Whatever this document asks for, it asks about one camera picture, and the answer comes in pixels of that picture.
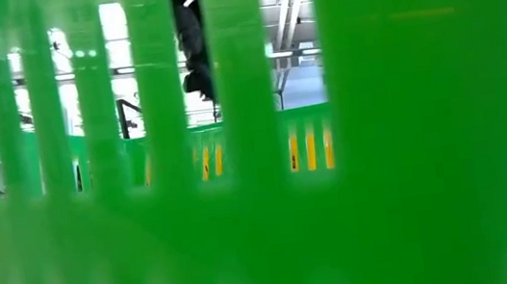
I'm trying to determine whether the green plastic basket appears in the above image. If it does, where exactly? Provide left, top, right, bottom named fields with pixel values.
left=0, top=0, right=507, bottom=284

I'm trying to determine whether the yellow plastic basket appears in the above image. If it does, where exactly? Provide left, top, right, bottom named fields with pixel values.
left=139, top=121, right=338, bottom=193

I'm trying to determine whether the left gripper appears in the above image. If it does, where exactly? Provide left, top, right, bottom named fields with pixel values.
left=174, top=30, right=219, bottom=106

